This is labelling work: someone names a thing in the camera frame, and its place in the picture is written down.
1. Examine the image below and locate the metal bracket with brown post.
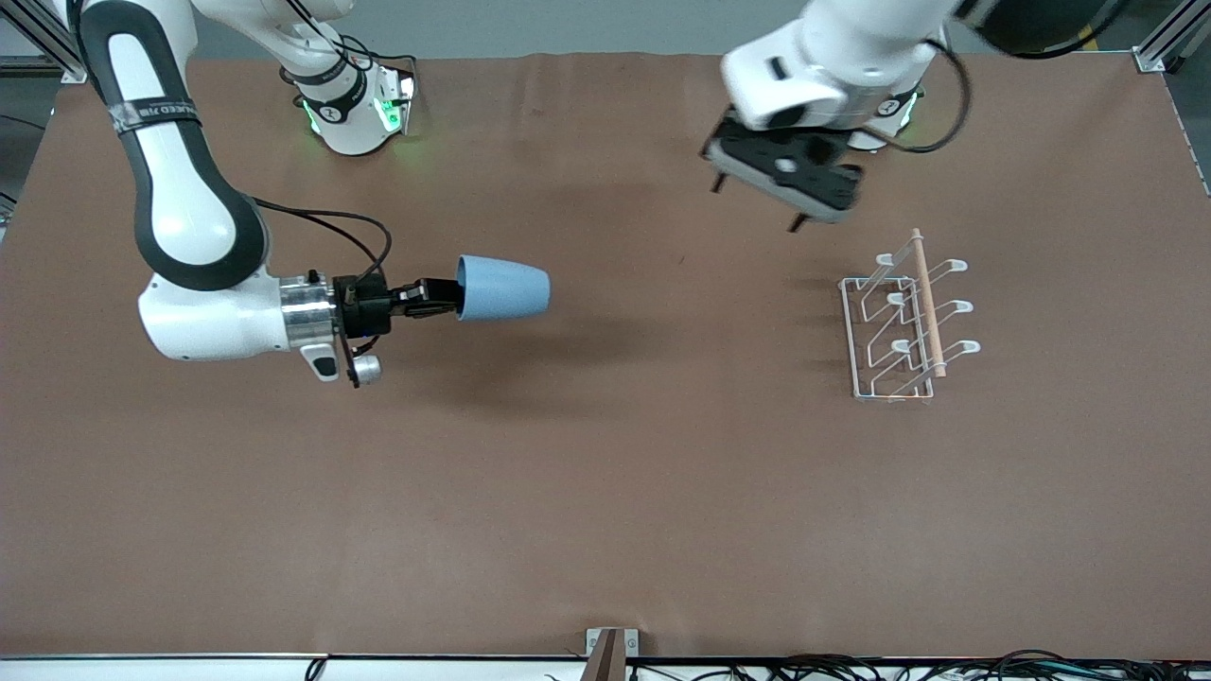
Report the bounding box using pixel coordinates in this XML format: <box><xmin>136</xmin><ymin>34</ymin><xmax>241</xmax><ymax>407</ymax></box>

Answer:
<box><xmin>585</xmin><ymin>627</ymin><xmax>640</xmax><ymax>681</ymax></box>

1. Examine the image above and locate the aluminium frame profile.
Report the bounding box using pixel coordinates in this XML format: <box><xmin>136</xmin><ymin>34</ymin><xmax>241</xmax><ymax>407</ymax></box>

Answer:
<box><xmin>0</xmin><ymin>0</ymin><xmax>88</xmax><ymax>84</ymax></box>
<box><xmin>1132</xmin><ymin>0</ymin><xmax>1211</xmax><ymax>75</ymax></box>

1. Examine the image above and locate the blue plastic cup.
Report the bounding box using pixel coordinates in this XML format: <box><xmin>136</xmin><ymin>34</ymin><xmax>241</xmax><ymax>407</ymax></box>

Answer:
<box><xmin>456</xmin><ymin>253</ymin><xmax>552</xmax><ymax>323</ymax></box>

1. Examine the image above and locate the black cable bundle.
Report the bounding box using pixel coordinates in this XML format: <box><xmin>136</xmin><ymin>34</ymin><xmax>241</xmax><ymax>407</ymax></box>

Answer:
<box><xmin>738</xmin><ymin>649</ymin><xmax>1211</xmax><ymax>681</ymax></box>

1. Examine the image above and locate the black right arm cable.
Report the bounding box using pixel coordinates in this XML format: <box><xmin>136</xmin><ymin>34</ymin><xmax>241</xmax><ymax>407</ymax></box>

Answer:
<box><xmin>251</xmin><ymin>197</ymin><xmax>394</xmax><ymax>285</ymax></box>

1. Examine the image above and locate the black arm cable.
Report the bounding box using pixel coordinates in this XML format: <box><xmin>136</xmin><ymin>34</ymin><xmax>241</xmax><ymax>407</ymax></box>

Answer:
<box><xmin>251</xmin><ymin>197</ymin><xmax>394</xmax><ymax>285</ymax></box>
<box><xmin>880</xmin><ymin>38</ymin><xmax>974</xmax><ymax>155</ymax></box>

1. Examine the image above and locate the brown table mat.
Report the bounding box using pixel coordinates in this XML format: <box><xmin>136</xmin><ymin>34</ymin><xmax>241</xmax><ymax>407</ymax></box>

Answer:
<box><xmin>0</xmin><ymin>52</ymin><xmax>1211</xmax><ymax>660</ymax></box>

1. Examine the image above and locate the white wire cup holder rack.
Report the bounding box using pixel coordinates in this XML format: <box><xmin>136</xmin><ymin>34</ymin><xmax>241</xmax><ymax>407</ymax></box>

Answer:
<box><xmin>839</xmin><ymin>229</ymin><xmax>982</xmax><ymax>405</ymax></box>

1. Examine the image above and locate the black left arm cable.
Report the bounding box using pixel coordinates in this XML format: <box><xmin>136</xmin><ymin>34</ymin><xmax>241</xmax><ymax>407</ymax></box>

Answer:
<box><xmin>880</xmin><ymin>38</ymin><xmax>974</xmax><ymax>155</ymax></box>

